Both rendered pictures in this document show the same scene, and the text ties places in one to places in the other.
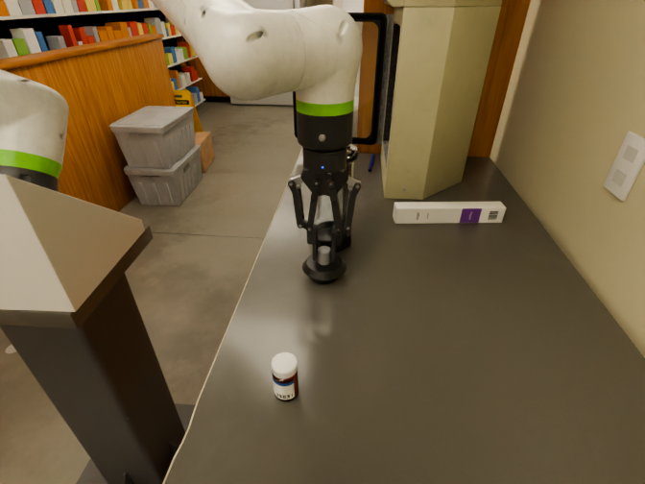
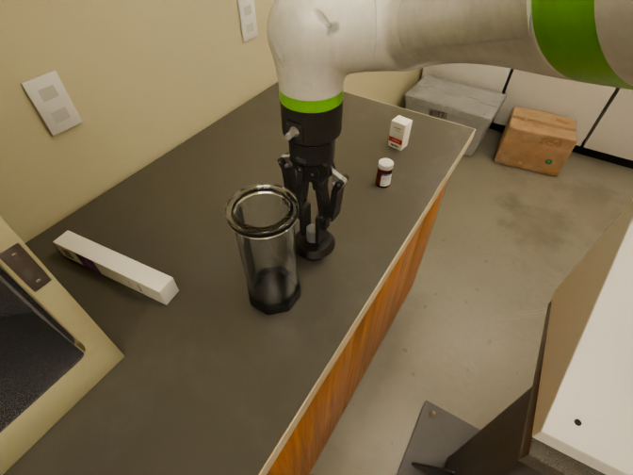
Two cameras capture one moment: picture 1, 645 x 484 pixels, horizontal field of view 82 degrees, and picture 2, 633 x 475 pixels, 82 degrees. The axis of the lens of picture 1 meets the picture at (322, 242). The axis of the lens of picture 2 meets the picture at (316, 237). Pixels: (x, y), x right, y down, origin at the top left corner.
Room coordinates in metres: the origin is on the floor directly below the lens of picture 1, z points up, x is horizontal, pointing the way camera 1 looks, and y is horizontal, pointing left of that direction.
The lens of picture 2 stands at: (1.06, 0.23, 1.53)
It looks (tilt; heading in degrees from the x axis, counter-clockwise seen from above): 48 degrees down; 207
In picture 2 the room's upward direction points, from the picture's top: straight up
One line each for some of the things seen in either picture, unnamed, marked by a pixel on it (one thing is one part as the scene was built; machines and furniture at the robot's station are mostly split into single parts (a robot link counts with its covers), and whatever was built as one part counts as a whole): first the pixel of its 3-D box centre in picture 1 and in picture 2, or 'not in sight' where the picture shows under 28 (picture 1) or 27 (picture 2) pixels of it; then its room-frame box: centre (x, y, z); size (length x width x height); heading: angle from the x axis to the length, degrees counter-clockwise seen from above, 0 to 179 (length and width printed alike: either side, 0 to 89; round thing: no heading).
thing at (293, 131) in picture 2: (324, 127); (310, 117); (0.61, 0.00, 1.25); 0.12 x 0.09 x 0.06; 174
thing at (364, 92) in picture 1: (336, 83); not in sight; (1.31, -0.05, 1.19); 0.30 x 0.01 x 0.40; 76
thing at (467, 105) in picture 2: not in sight; (449, 115); (-1.58, 0.00, 0.17); 0.60 x 0.42 x 0.33; 82
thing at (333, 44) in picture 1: (321, 60); (316, 44); (0.61, 0.00, 1.35); 0.13 x 0.11 x 0.14; 127
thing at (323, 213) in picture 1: (331, 196); (268, 253); (0.74, -0.02, 1.06); 0.11 x 0.11 x 0.21
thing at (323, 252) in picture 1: (323, 262); (313, 238); (0.61, 0.00, 0.97); 0.09 x 0.09 x 0.07
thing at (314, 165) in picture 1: (324, 169); (312, 156); (0.61, 0.00, 1.18); 0.08 x 0.07 x 0.09; 84
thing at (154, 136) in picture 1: (159, 135); not in sight; (2.94, 1.31, 0.49); 0.60 x 0.42 x 0.33; 174
